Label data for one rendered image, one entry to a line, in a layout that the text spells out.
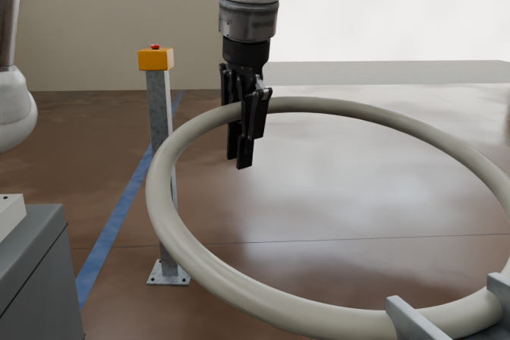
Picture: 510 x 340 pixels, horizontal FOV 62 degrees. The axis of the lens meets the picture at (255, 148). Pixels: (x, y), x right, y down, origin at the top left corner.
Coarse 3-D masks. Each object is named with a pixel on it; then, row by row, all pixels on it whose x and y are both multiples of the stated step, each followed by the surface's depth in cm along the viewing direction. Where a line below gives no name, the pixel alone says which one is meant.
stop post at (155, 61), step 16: (160, 48) 179; (144, 64) 171; (160, 64) 171; (160, 80) 175; (160, 96) 177; (160, 112) 179; (160, 128) 182; (160, 144) 184; (176, 192) 199; (176, 208) 199; (160, 272) 208; (176, 272) 205
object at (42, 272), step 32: (32, 224) 93; (64, 224) 103; (0, 256) 81; (32, 256) 86; (64, 256) 103; (0, 288) 74; (32, 288) 86; (64, 288) 102; (0, 320) 74; (32, 320) 86; (64, 320) 102
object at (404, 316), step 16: (496, 272) 40; (496, 288) 39; (400, 304) 35; (400, 320) 35; (416, 320) 33; (400, 336) 35; (416, 336) 33; (432, 336) 31; (448, 336) 31; (480, 336) 38; (496, 336) 37
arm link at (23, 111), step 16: (0, 0) 84; (16, 0) 87; (0, 16) 85; (16, 16) 89; (0, 32) 86; (16, 32) 91; (0, 48) 87; (0, 64) 89; (0, 80) 88; (16, 80) 91; (0, 96) 89; (16, 96) 92; (32, 96) 102; (0, 112) 89; (16, 112) 93; (32, 112) 100; (0, 128) 90; (16, 128) 95; (32, 128) 102; (0, 144) 92; (16, 144) 99
